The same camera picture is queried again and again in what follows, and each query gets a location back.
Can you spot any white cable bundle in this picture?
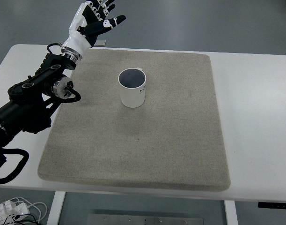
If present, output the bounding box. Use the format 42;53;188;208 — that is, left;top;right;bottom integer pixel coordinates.
0;197;49;225

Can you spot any white paper cup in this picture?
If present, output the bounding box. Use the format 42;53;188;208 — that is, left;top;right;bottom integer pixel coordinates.
118;68;147;108

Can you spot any black desk control panel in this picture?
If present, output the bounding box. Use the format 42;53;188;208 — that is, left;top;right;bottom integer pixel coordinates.
257;202;286;210

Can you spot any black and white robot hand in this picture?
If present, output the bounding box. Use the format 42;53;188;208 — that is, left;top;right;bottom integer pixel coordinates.
61;0;126;58

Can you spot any left white table leg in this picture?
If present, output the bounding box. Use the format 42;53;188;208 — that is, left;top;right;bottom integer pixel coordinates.
46;191;66;225

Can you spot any white table leg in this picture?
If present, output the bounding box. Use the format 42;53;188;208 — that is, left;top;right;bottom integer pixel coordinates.
46;191;66;225
224;200;238;225

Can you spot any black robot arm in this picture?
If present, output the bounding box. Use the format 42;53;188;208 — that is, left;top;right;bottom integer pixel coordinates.
0;44;82;168

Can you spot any right white table leg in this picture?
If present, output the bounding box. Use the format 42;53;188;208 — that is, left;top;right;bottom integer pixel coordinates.
224;200;238;225

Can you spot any small grey metal bracket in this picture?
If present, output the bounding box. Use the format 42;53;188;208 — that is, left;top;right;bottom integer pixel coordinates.
95;39;106;47

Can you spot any white power strip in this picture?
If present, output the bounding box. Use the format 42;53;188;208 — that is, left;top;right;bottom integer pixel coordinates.
0;203;29;225

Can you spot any beige felt mat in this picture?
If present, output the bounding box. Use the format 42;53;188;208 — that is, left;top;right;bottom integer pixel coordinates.
38;48;231;191

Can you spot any black sleeved arm cable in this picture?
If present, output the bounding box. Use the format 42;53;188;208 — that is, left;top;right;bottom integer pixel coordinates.
0;147;30;186

